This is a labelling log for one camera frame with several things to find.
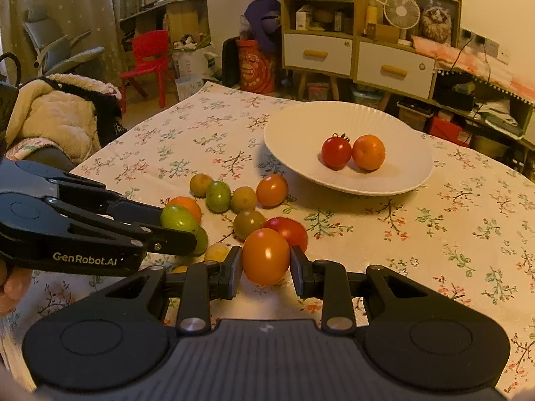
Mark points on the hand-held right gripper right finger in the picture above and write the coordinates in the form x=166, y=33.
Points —
x=297, y=272

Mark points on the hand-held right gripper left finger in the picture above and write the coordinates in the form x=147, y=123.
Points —
x=233, y=272

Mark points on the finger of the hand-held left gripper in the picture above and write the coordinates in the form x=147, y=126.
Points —
x=133, y=211
x=175, y=241

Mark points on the green tomato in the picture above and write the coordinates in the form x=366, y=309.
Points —
x=202, y=240

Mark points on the orange tomato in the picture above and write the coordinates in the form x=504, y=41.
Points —
x=189, y=204
x=368, y=152
x=271, y=190
x=265, y=259

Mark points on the red tomato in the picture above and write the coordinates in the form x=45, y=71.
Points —
x=335, y=152
x=294, y=230

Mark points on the olive brown tomato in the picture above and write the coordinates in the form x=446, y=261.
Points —
x=248, y=223

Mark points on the white ribbed plate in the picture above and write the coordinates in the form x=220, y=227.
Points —
x=301, y=133

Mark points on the person's left hand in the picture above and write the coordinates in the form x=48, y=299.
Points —
x=16, y=288

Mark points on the floral tablecloth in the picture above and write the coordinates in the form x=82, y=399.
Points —
x=418, y=238

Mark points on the cream fleece jacket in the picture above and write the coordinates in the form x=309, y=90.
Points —
x=54, y=112

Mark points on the white printed carton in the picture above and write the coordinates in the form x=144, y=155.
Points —
x=188, y=67

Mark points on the red plastic chair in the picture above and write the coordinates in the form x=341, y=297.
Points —
x=148, y=46

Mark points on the dark bag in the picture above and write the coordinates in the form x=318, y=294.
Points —
x=6, y=104

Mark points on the black chair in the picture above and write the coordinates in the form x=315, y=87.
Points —
x=230, y=62

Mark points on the small clear storage bin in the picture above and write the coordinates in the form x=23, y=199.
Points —
x=318, y=91

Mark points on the orange printed bag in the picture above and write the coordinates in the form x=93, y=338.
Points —
x=255, y=67

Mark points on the clear bin teal lid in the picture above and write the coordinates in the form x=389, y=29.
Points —
x=370, y=98

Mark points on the cardboard box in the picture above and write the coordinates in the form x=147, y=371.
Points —
x=182, y=25

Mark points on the grey storage crate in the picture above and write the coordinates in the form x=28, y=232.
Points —
x=413, y=117

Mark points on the grey office chair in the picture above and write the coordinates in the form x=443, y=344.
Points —
x=46, y=37

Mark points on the red box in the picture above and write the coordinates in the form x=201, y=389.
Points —
x=447, y=129

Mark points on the patterned curtain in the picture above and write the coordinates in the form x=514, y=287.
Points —
x=83, y=0

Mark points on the white cabinet drawer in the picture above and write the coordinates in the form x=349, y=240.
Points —
x=301, y=48
x=376, y=62

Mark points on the black box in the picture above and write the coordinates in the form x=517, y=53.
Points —
x=453, y=100

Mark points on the purple plush toy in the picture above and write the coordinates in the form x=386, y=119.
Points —
x=261, y=12

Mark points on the small white box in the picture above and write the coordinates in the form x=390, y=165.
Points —
x=303, y=17

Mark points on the pink cloth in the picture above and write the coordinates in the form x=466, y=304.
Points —
x=459, y=56

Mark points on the long yellow low cabinet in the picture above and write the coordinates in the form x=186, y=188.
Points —
x=522, y=108

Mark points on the small white fan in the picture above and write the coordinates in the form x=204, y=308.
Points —
x=401, y=10

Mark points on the framed picture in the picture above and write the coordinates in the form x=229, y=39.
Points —
x=439, y=21

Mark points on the wooden wall shelf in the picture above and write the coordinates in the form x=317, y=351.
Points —
x=167, y=3

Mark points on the white wall outlet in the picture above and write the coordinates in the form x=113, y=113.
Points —
x=501, y=54

